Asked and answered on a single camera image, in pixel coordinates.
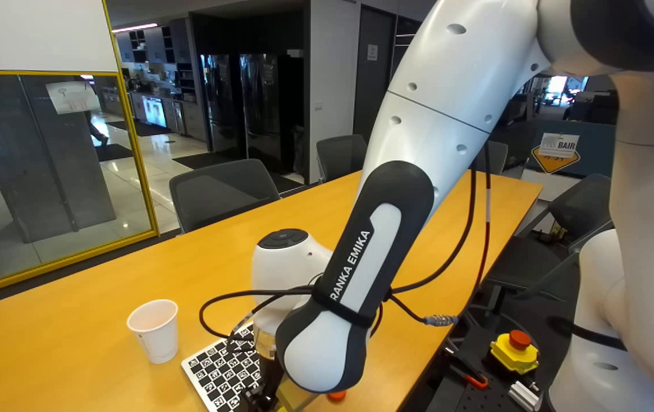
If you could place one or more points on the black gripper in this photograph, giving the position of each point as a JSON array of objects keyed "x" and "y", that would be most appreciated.
[{"x": 271, "y": 381}]

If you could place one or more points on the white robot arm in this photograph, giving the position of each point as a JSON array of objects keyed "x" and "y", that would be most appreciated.
[{"x": 444, "y": 100}]

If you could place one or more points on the white paper cup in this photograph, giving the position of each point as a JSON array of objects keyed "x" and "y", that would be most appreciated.
[{"x": 156, "y": 327}]

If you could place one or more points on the black white checkered board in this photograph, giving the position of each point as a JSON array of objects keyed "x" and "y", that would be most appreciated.
[{"x": 233, "y": 373}]

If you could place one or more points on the orange disc on table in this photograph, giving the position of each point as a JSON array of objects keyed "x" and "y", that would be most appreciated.
[{"x": 338, "y": 397}]

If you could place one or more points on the grey office chair left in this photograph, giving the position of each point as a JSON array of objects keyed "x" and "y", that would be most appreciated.
[{"x": 218, "y": 190}]

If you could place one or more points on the grey office chair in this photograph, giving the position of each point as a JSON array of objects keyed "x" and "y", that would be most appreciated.
[
  {"x": 542, "y": 259},
  {"x": 218, "y": 190},
  {"x": 341, "y": 154}
]

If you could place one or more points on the grey office chair far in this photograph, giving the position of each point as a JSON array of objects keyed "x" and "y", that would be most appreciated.
[{"x": 341, "y": 154}]

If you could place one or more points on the yellow red emergency stop button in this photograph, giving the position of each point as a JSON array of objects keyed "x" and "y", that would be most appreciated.
[{"x": 515, "y": 352}]

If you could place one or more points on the grey office chair right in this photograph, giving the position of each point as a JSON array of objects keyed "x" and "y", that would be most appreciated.
[{"x": 542, "y": 259}]

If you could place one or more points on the yellow framed glass partition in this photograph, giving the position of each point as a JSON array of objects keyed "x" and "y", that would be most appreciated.
[{"x": 63, "y": 199}]

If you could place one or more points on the red handled tool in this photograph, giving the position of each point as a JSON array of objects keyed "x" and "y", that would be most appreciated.
[{"x": 465, "y": 372}]

